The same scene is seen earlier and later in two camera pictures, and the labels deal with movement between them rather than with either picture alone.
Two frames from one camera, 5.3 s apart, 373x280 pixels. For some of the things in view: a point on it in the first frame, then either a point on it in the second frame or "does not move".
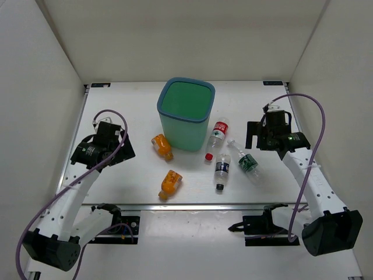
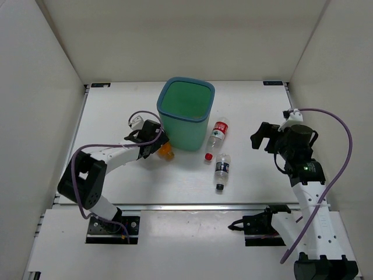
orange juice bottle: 162,146 does not move
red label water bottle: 217,137 does not move
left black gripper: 126,152 → 159,141
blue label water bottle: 221,170 does not move
